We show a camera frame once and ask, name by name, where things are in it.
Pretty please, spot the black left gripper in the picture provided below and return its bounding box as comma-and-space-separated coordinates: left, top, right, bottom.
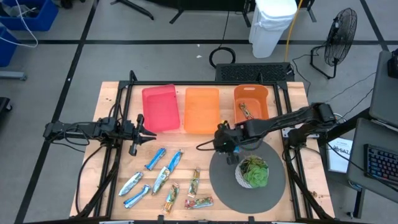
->
122, 113, 157, 157

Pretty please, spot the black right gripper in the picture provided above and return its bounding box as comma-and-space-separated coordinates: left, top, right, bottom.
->
213, 121, 247, 166

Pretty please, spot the blue orange-ended granola bar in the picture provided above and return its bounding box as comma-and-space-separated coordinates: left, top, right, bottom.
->
167, 149, 184, 172

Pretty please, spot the silver green granola bar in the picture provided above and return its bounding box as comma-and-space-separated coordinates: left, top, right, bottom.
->
151, 166, 171, 196

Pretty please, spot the silver blue granola bar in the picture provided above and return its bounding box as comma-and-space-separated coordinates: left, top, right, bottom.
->
118, 171, 144, 197

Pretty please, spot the translucent red plastic bin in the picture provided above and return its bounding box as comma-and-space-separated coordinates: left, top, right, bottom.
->
141, 83, 181, 134

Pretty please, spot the translucent orange plastic bin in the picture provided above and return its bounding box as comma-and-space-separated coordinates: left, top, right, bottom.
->
183, 86, 221, 135

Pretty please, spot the succulent in white patterned pot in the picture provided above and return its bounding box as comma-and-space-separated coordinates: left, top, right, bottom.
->
234, 154, 270, 190

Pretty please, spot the round grey woven placemat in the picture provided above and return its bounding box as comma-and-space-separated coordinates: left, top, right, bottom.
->
208, 141, 286, 215

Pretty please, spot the black perforated box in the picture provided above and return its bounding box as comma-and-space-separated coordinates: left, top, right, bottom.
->
215, 62, 295, 83

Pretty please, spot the white printed paper sheet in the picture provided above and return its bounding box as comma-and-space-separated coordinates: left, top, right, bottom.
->
325, 137, 354, 174

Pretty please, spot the white trash bin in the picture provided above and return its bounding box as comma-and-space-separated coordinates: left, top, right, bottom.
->
248, 0, 299, 59

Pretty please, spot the black tripod stand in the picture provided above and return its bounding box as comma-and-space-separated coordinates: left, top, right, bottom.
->
110, 0, 155, 21

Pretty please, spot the grey desk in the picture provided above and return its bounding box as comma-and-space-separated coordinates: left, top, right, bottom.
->
346, 117, 398, 218
368, 49, 398, 129

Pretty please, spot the black partition screen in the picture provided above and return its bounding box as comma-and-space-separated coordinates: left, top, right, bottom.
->
146, 0, 317, 28

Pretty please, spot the black object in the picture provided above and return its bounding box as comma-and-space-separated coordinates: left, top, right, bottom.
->
0, 97, 12, 118

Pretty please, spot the grey metal bar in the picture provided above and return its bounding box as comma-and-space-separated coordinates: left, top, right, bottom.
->
0, 71, 27, 82

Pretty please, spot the black floor fan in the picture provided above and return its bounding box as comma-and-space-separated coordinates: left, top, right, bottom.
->
310, 7, 358, 80

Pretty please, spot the black backlit keyboard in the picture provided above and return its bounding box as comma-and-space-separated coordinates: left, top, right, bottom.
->
363, 143, 398, 185

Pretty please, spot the blue storage bin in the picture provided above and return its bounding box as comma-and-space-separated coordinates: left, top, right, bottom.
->
0, 26, 20, 68
0, 0, 60, 32

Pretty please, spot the black desk device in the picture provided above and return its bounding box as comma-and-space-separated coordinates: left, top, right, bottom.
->
387, 47, 398, 79

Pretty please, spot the orange basket with handle slot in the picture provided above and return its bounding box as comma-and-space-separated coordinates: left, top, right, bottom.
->
233, 84, 270, 125

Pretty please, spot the black aluminium rig frame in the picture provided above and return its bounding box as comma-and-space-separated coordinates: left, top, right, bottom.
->
73, 70, 335, 224

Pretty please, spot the coiled black cable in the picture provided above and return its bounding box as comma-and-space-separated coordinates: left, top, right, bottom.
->
208, 11, 236, 69

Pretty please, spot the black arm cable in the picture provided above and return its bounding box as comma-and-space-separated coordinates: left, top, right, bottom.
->
75, 144, 105, 215

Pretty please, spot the yellow cable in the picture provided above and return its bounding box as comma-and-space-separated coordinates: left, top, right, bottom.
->
284, 0, 304, 62

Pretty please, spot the thin black floor cable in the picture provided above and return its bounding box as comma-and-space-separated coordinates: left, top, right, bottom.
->
326, 72, 377, 103

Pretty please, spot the white cable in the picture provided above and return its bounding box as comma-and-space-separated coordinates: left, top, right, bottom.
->
0, 0, 39, 49

